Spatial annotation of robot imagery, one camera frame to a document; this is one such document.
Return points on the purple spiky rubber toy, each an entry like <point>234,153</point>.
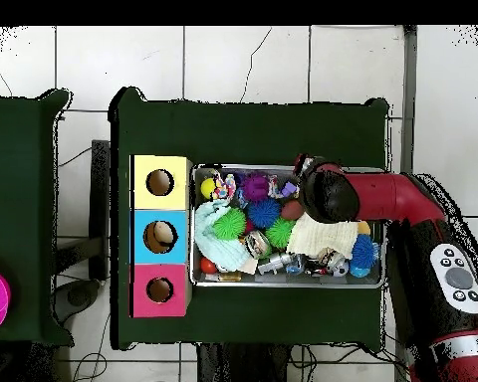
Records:
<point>255,188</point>

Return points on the cream waffle cloth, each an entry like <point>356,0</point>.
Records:
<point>322,236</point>

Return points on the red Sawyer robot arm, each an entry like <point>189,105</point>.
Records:
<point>382,195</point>

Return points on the clear mesh bin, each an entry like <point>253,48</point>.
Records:
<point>271,283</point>

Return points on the wooden box with three holes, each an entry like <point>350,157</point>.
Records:
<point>159,199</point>

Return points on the brown toy football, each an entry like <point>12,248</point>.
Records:
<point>291,211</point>

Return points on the dark blue spiky ball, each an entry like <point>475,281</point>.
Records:
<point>263,213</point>

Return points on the green spiky rubber ball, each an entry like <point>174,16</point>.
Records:
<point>279,233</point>
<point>229,223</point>

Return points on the colourful patterned knotted cloth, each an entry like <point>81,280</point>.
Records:
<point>223,190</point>

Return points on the yellow ball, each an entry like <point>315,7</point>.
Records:
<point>207,188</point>

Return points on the mint green knit cloth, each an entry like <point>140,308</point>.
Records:
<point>219,254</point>

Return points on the black upright panel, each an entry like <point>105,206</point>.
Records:
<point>99,199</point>

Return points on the dark green side table cloth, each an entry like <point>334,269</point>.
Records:
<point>16,199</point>

